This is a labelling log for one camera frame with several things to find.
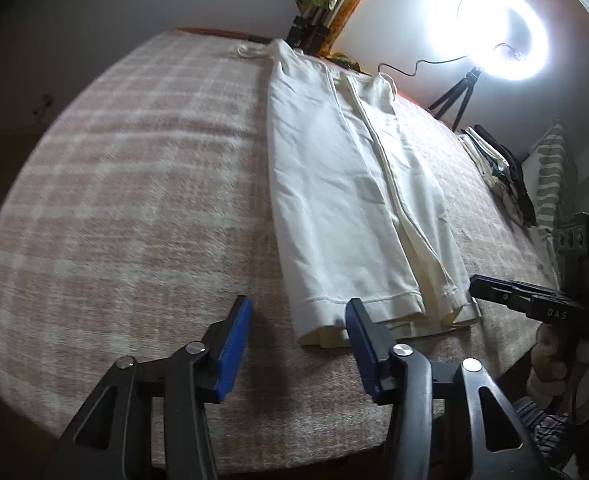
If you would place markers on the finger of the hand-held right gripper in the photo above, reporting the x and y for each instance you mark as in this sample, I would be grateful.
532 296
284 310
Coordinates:
514 295

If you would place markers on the person's right forearm striped sleeve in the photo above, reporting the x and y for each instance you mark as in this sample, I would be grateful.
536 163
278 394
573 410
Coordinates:
559 430

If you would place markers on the black tripod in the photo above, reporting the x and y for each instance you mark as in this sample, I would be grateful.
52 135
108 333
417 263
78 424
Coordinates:
457 97

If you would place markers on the white pants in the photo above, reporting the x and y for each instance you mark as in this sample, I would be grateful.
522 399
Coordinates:
344 185

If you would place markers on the green striped cloth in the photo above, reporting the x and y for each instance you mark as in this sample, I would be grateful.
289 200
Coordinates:
554 180

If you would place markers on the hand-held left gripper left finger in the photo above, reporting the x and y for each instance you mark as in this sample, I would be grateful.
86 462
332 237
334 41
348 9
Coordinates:
233 347

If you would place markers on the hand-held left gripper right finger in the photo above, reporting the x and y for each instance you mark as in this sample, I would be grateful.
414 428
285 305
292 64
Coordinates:
360 350

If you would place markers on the person's right hand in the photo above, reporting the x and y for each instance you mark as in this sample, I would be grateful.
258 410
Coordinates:
546 360

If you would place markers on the stack of folded clothes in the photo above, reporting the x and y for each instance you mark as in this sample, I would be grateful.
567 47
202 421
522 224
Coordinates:
504 170

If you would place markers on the pink plaid blanket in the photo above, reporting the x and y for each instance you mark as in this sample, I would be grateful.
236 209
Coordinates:
134 210

